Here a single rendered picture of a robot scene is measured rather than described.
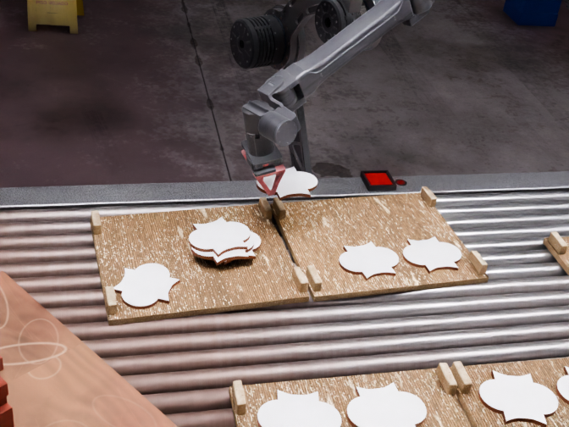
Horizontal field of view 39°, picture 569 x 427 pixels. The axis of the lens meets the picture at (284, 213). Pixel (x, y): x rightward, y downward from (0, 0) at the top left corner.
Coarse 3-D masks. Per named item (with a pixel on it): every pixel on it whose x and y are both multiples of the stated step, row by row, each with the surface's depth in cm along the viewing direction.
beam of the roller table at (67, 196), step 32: (0, 192) 190; (32, 192) 192; (64, 192) 193; (96, 192) 194; (128, 192) 196; (160, 192) 197; (192, 192) 199; (224, 192) 200; (256, 192) 202; (320, 192) 205; (352, 192) 206; (384, 192) 208; (416, 192) 210; (448, 192) 212; (480, 192) 214
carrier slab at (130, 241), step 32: (128, 224) 181; (160, 224) 183; (192, 224) 184; (256, 224) 187; (128, 256) 172; (160, 256) 173; (192, 256) 174; (256, 256) 176; (288, 256) 178; (192, 288) 165; (224, 288) 166; (256, 288) 167; (288, 288) 168; (128, 320) 156
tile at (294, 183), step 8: (272, 176) 182; (288, 176) 182; (296, 176) 182; (304, 176) 183; (312, 176) 183; (272, 184) 179; (280, 184) 179; (288, 184) 179; (296, 184) 180; (304, 184) 180; (312, 184) 180; (264, 192) 177; (280, 192) 176; (288, 192) 177; (296, 192) 177; (304, 192) 177; (280, 200) 175
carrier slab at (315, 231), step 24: (288, 216) 191; (312, 216) 192; (336, 216) 193; (360, 216) 194; (384, 216) 195; (408, 216) 196; (432, 216) 197; (288, 240) 183; (312, 240) 184; (336, 240) 185; (360, 240) 186; (384, 240) 187; (456, 240) 190; (312, 264) 176; (336, 264) 177; (408, 264) 180; (456, 264) 181; (336, 288) 170; (360, 288) 171; (384, 288) 172; (408, 288) 174; (432, 288) 176
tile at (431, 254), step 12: (408, 240) 186; (432, 240) 187; (408, 252) 182; (420, 252) 182; (432, 252) 183; (444, 252) 183; (456, 252) 184; (420, 264) 179; (432, 264) 179; (444, 264) 179
